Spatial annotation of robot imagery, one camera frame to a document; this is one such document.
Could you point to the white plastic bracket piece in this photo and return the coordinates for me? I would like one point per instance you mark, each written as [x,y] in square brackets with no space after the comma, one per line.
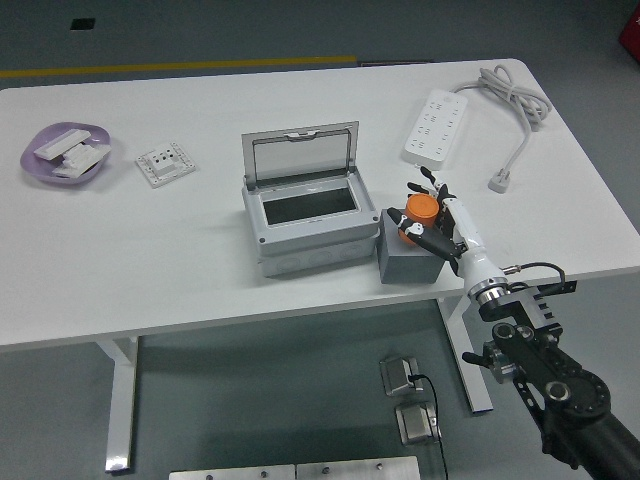
[70,171]
[85,152]

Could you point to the grey cube with round hole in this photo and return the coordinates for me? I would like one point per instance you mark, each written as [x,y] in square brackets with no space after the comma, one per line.
[407,265]

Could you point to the orange cylinder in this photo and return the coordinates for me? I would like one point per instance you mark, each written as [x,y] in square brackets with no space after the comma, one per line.
[422,210]

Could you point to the red box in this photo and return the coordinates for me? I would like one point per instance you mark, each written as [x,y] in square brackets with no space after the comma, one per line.
[631,35]

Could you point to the long white plastic strip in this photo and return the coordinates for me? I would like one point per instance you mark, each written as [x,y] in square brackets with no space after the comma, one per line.
[60,144]

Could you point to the purple plate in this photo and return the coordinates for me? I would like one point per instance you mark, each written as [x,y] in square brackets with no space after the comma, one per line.
[36,167]

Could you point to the grey junction box with lid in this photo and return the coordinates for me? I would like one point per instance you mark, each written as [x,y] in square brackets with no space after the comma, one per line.
[310,245]

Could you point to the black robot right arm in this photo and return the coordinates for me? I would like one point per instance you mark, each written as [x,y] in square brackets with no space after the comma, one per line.
[560,390]

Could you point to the white power strip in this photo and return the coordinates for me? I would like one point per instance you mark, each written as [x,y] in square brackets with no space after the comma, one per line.
[435,125]

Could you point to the white wall socket panel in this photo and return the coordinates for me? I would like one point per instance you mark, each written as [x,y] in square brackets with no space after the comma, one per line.
[165,165]

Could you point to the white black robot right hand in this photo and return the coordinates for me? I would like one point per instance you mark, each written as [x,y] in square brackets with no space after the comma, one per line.
[475,260]

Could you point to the black floor hatch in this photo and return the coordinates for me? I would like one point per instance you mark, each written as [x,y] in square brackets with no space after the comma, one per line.
[83,23]

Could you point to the white table leg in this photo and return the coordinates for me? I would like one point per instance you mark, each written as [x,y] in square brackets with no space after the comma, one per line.
[120,400]
[476,395]

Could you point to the grey metal plate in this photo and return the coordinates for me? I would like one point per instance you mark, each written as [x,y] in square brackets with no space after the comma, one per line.
[355,469]
[230,473]

